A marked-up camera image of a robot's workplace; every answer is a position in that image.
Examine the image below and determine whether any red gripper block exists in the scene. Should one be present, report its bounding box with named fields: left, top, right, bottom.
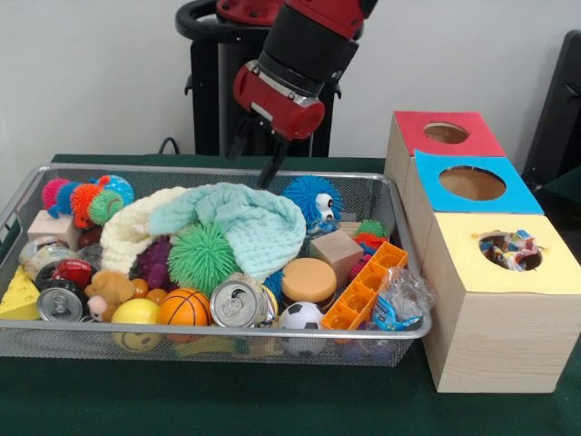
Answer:
left=227, top=61, right=326, bottom=189

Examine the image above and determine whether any mint green waffle cloth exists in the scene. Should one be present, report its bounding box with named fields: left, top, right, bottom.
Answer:
left=150, top=183, right=308, bottom=283

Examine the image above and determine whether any green spiky ball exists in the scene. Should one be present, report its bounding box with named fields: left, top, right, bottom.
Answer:
left=168, top=223, right=242, bottom=297

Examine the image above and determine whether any cream waffle cloth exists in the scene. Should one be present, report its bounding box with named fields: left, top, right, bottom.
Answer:
left=100, top=188, right=187, bottom=274

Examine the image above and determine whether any white colourful spotted cloth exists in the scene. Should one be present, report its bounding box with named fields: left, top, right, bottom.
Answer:
left=479, top=229, right=544, bottom=272

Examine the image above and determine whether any clear mesh bin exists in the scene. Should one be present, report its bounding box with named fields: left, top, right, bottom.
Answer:
left=0, top=163, right=433, bottom=369

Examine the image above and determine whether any wooden three-hole box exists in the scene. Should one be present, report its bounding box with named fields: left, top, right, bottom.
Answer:
left=384, top=111, right=581, bottom=394

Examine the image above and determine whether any large blue spiky ball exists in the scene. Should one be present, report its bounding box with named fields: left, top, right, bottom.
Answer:
left=280, top=175, right=346, bottom=235

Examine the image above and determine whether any plain wooden cube block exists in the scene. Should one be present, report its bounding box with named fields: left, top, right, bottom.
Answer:
left=307, top=229, right=364, bottom=288

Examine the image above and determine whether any round wooden disc toy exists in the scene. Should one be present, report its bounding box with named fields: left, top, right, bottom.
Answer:
left=281, top=258, right=338, bottom=305

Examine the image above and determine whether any silver drink can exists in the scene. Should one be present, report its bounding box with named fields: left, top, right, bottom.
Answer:
left=211, top=275, right=273, bottom=329

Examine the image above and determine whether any small soccer ball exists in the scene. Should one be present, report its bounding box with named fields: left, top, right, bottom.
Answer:
left=278, top=302, right=326, bottom=355

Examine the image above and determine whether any small orange basketball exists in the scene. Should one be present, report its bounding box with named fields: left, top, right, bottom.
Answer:
left=156, top=288, right=215, bottom=328

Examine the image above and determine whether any orange plastic gear toy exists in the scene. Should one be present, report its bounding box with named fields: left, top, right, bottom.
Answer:
left=320, top=241, right=410, bottom=332

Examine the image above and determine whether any small brown teddy bear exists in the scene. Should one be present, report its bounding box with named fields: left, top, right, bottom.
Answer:
left=85, top=269, right=137, bottom=322

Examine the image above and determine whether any yellow ball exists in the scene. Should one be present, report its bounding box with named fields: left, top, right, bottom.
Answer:
left=111, top=298, right=162, bottom=327

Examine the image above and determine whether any clear plastic packet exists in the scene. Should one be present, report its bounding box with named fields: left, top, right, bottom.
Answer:
left=372, top=268, right=435, bottom=332

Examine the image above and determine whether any yellow wedge block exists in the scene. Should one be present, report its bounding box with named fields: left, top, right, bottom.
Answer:
left=0, top=266, right=42, bottom=321

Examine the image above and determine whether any black panel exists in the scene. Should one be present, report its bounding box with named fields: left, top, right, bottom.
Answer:
left=522, top=30, right=581, bottom=223

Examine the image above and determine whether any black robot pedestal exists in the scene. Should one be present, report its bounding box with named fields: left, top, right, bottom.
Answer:
left=175, top=0, right=365, bottom=157

